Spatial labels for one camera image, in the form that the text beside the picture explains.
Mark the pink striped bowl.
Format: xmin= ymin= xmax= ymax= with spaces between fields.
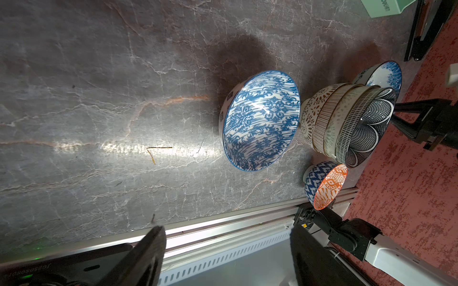
xmin=312 ymin=84 xmax=355 ymax=154

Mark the blue floral bowl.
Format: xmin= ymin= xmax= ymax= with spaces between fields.
xmin=218 ymin=70 xmax=301 ymax=172

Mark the black stapler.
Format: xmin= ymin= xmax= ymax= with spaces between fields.
xmin=404 ymin=0 xmax=458 ymax=62

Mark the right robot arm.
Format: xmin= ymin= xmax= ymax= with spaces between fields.
xmin=311 ymin=99 xmax=458 ymax=286

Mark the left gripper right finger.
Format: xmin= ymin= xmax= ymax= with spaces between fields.
xmin=290 ymin=225 xmax=364 ymax=286

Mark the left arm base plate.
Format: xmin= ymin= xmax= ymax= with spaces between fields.
xmin=1 ymin=244 xmax=132 ymax=286

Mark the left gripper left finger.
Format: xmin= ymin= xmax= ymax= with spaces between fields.
xmin=97 ymin=226 xmax=167 ymax=286

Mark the dark flower pattern bowl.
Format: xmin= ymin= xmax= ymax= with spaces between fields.
xmin=335 ymin=86 xmax=397 ymax=168

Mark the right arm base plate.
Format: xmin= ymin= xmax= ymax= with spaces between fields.
xmin=293 ymin=203 xmax=342 ymax=234

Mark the white brown lattice bowl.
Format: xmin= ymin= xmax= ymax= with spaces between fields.
xmin=300 ymin=83 xmax=350 ymax=148

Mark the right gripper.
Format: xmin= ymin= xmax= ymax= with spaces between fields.
xmin=390 ymin=98 xmax=458 ymax=150

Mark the blue white rim bowl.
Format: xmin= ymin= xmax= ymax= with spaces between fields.
xmin=353 ymin=61 xmax=402 ymax=93

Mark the green desk file organizer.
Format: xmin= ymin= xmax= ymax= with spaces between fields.
xmin=361 ymin=0 xmax=416 ymax=19

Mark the orange patterned bowl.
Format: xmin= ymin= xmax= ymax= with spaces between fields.
xmin=303 ymin=161 xmax=349 ymax=210

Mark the white green triangle bowl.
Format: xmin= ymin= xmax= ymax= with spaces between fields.
xmin=323 ymin=85 xmax=370 ymax=159

